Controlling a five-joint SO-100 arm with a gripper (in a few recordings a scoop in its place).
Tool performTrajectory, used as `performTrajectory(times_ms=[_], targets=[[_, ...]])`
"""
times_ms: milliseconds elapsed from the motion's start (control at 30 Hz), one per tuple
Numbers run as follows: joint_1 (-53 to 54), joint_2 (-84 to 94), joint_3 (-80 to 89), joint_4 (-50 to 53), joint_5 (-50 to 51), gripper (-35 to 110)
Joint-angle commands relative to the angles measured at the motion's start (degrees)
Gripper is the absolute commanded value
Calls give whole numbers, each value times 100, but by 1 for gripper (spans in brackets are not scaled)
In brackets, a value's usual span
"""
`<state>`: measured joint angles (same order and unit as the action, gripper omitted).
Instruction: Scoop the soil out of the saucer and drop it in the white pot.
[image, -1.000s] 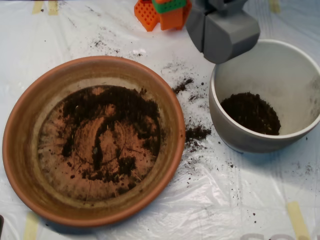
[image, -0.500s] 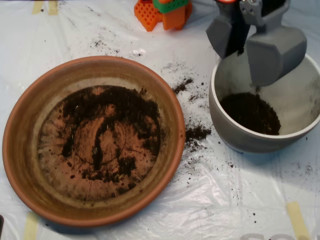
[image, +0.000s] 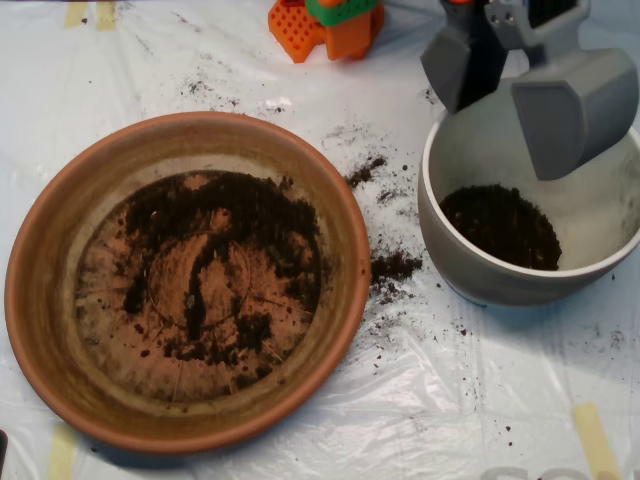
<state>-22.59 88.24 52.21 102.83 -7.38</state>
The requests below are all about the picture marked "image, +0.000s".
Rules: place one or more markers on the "clear plastic cover sheet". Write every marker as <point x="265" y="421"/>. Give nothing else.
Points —
<point x="450" y="400"/>

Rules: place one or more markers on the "large spilled soil clump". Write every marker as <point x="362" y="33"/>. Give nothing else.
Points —
<point x="392" y="265"/>

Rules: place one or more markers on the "white ceramic pot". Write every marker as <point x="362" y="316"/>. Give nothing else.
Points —
<point x="450" y="270"/>

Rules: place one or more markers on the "dark soil heap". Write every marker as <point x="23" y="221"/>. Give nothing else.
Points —
<point x="505" y="235"/>

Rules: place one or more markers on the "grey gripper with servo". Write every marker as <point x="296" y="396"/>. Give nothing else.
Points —
<point x="520" y="35"/>

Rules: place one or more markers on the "dark soil pile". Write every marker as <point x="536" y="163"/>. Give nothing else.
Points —
<point x="270" y="215"/>

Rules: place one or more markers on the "terracotta clay saucer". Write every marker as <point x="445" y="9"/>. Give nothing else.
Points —
<point x="45" y="300"/>

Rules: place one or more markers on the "beige masking tape strip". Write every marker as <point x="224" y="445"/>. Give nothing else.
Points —
<point x="74" y="15"/>
<point x="61" y="455"/>
<point x="592" y="440"/>
<point x="106" y="17"/>

